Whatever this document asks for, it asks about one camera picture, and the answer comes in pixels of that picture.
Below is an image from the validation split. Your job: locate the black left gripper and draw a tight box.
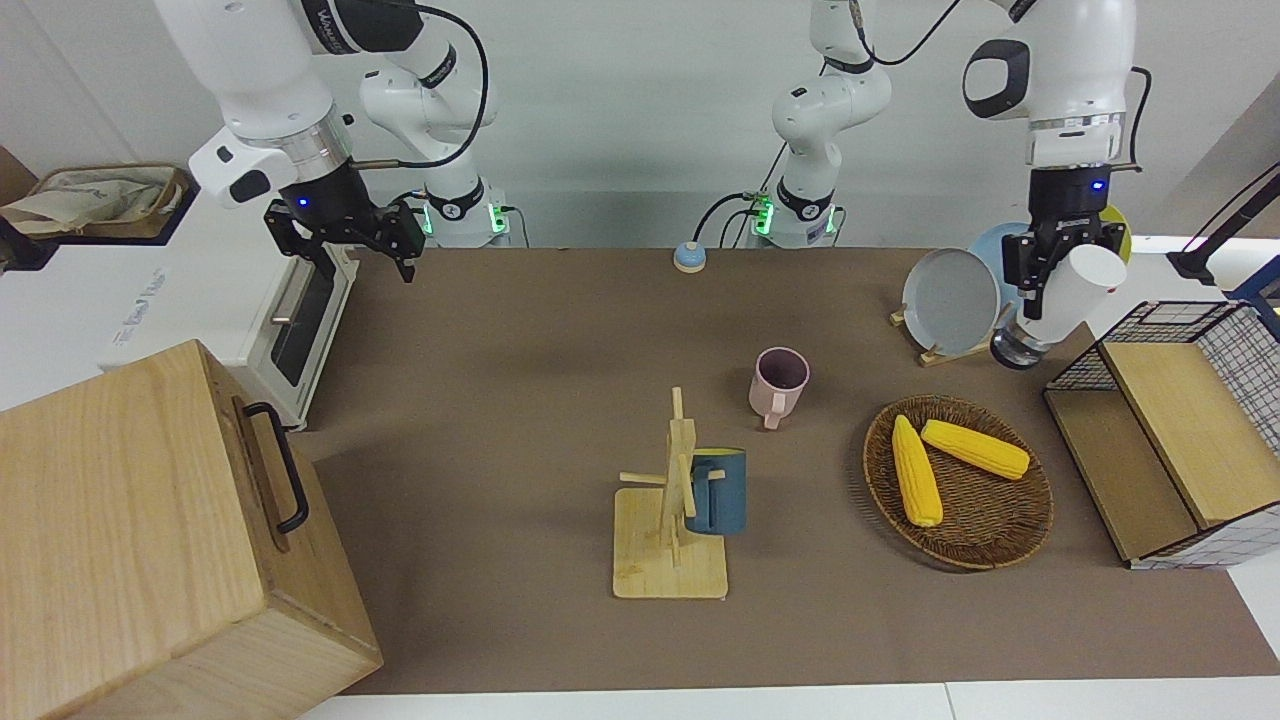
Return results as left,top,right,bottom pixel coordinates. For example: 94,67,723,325
1003,165,1128,321

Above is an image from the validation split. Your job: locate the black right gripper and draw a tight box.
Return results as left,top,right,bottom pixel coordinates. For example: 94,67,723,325
263,165,428,293

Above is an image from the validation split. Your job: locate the white cup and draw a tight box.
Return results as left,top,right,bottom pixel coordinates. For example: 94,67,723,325
990,243,1129,371

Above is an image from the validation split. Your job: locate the pink mug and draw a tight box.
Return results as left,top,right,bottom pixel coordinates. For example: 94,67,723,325
749,347,811,431

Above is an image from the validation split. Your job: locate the yellow plate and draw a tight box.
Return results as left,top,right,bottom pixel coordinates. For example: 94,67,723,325
1100,203,1133,266

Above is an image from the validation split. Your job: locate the light blue plate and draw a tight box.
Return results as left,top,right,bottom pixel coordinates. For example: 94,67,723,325
968,222,1036,301

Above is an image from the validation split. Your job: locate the grey plate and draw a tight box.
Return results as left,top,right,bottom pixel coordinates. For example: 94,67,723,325
902,247,1001,356

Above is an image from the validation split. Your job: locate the white toaster oven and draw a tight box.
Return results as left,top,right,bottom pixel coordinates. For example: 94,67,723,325
100,190,361,433

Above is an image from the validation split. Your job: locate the wooden plate rack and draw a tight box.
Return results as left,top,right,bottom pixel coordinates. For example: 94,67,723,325
890,305,1011,368

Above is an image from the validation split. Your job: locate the brown table mat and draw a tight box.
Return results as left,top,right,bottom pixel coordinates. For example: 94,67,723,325
290,247,1280,696

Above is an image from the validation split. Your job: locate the wooden shelf board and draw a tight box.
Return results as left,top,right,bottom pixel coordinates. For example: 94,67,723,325
1098,340,1280,529

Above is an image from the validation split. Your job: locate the yellow corn cob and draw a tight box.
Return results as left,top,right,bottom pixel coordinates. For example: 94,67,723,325
892,414,944,528
921,419,1031,481

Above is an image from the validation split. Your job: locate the brown box with cloth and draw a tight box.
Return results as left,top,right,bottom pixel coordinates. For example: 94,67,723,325
0,163,191,241

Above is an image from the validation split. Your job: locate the brown wicker basket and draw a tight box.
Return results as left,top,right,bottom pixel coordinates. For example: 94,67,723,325
863,396,1054,571

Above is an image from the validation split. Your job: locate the large wooden box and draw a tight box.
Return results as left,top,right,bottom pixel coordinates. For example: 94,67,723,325
0,338,384,720

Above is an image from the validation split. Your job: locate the blue mug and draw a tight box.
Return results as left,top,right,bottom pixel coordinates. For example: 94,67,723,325
685,447,748,535

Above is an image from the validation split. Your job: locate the wooden mug tree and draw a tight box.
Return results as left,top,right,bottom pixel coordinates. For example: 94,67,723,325
612,387,729,601

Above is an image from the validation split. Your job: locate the white oven door handle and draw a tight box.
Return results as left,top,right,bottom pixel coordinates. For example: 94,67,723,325
270,258,313,326

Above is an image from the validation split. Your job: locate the black camera stand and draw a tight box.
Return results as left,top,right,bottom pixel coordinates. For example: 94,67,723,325
1165,160,1280,281

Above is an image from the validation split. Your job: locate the blue metal frame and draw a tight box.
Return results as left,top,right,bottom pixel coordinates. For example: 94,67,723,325
1230,255,1280,341

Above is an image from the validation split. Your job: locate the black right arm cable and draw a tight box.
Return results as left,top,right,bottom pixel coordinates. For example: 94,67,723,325
350,0,491,171

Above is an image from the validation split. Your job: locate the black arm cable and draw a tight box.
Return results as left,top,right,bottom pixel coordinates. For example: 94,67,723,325
350,0,491,171
845,0,1151,173

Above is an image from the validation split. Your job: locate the black box handle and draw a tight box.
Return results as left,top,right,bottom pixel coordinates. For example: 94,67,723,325
243,402,311,535

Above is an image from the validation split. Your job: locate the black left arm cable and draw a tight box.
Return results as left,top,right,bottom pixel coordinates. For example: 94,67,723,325
845,0,1151,173

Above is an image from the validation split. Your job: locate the wire and wood shelf rack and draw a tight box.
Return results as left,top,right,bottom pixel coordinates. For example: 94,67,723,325
1043,300,1280,571

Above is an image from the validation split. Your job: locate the black base cable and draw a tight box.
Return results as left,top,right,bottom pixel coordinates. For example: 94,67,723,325
695,190,771,248

